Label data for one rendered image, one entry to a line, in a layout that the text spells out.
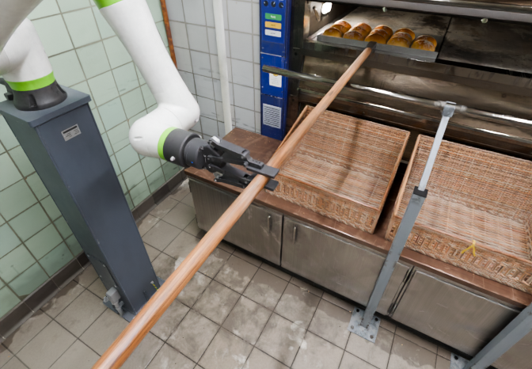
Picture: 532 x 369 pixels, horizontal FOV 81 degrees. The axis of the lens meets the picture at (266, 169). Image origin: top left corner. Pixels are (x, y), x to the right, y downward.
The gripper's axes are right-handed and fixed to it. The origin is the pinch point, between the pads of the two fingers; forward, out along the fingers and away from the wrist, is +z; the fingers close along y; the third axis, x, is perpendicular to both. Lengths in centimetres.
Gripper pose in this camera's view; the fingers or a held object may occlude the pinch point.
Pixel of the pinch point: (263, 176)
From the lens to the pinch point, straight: 72.7
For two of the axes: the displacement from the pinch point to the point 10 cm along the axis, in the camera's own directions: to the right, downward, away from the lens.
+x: -4.7, 5.6, -6.9
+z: 8.8, 3.0, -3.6
